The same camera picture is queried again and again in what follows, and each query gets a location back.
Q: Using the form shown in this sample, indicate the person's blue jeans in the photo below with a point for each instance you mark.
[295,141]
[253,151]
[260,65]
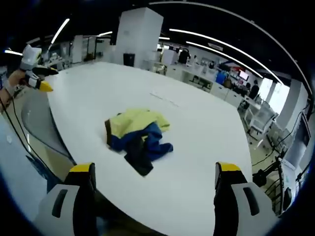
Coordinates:
[41,169]

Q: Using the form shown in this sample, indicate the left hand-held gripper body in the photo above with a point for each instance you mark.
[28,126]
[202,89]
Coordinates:
[30,57]

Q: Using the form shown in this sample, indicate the white square pillar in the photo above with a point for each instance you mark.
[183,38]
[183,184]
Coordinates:
[140,32]

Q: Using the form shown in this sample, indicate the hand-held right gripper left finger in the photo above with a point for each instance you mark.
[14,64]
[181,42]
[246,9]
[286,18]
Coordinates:
[61,209]

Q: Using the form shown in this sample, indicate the white office chair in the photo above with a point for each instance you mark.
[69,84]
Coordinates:
[262,118]

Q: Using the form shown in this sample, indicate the short ceiling light strip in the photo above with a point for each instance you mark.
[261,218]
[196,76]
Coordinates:
[60,30]

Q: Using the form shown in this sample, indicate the blue container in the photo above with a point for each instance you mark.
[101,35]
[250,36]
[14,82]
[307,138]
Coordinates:
[220,78]

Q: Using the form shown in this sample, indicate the yellow blue grey garment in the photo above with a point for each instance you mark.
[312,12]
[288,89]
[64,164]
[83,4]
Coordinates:
[133,125]

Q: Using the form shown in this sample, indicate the black bin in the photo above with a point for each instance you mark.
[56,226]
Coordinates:
[129,60]

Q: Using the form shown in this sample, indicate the white cabinet row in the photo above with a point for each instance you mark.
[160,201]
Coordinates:
[221,91]

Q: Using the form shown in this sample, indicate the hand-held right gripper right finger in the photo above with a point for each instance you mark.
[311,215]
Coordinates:
[246,209]

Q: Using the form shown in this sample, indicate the long ceiling light strip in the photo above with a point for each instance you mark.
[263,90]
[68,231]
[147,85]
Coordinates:
[221,44]
[221,55]

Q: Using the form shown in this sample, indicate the black floor bag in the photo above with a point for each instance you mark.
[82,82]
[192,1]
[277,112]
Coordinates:
[259,178]

